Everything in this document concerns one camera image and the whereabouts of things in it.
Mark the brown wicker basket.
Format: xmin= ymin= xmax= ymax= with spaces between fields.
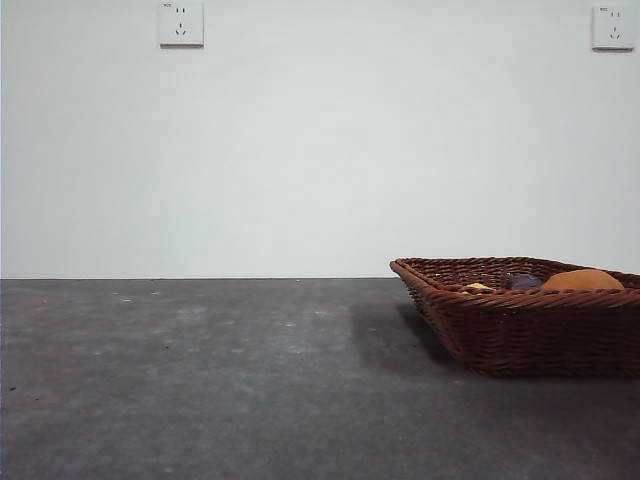
xmin=389 ymin=256 xmax=640 ymax=380

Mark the brown potato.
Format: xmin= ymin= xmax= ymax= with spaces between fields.
xmin=539 ymin=268 xmax=626 ymax=291

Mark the purple eggplant with green stem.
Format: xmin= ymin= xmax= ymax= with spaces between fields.
xmin=508 ymin=272 xmax=545 ymax=291

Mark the white wall socket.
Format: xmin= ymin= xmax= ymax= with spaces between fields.
xmin=591 ymin=4 xmax=629 ymax=52
xmin=159 ymin=0 xmax=205 ymax=50

